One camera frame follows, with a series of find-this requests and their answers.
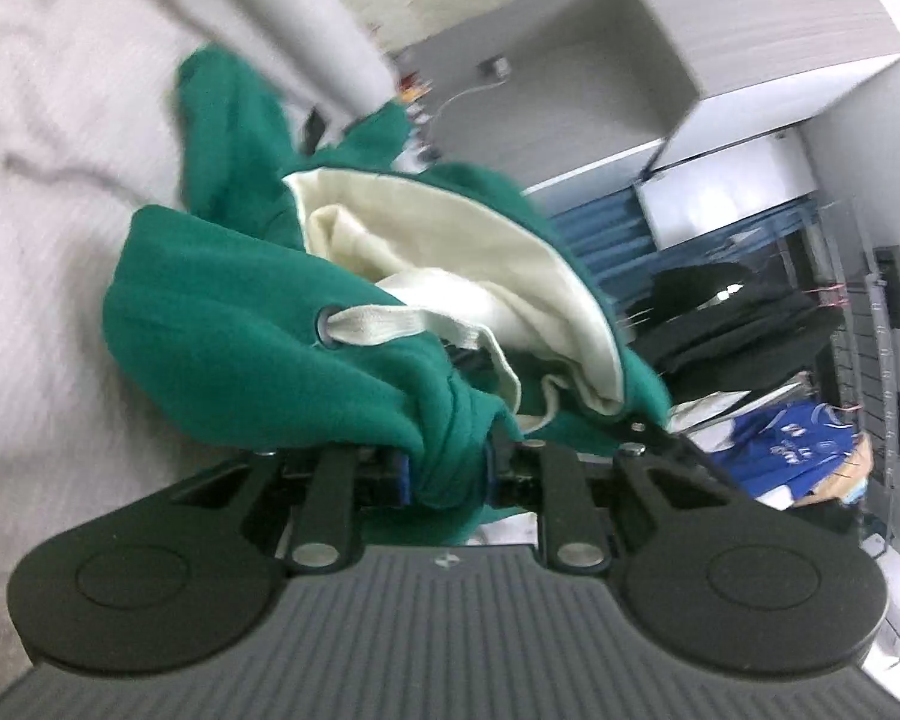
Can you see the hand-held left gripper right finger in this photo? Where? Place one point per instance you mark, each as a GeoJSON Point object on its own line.
{"type": "Point", "coordinates": [493, 469]}

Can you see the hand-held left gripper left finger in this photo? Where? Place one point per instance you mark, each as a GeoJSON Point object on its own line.
{"type": "Point", "coordinates": [402, 476]}

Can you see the green hoodie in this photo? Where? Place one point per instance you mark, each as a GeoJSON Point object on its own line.
{"type": "Point", "coordinates": [232, 330]}

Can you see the blue curtain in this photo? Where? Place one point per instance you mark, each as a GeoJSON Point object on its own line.
{"type": "Point", "coordinates": [600, 240]}

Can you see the black hanging jacket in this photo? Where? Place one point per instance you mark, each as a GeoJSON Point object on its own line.
{"type": "Point", "coordinates": [720, 330]}

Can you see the blue and white jersey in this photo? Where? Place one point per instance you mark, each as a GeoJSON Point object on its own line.
{"type": "Point", "coordinates": [787, 442]}

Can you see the cluttered blue bedside table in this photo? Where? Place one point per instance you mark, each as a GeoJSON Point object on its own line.
{"type": "Point", "coordinates": [411, 94]}

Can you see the grey bed sheet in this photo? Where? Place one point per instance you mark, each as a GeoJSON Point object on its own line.
{"type": "Point", "coordinates": [45, 240]}

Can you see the white wall charger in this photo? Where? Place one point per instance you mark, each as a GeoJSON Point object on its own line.
{"type": "Point", "coordinates": [495, 67]}

